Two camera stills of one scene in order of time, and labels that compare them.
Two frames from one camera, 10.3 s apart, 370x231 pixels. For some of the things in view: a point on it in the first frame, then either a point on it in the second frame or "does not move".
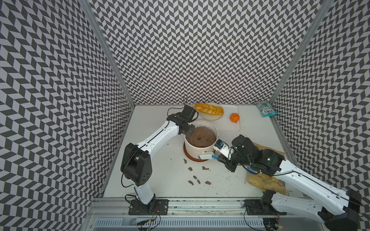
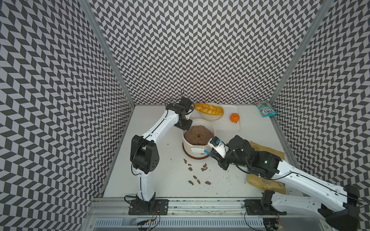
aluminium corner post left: [103, 38] does not move
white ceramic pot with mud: [203, 139] does not move
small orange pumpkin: [234, 117] does not move
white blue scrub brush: [204, 157] -> [197, 150]
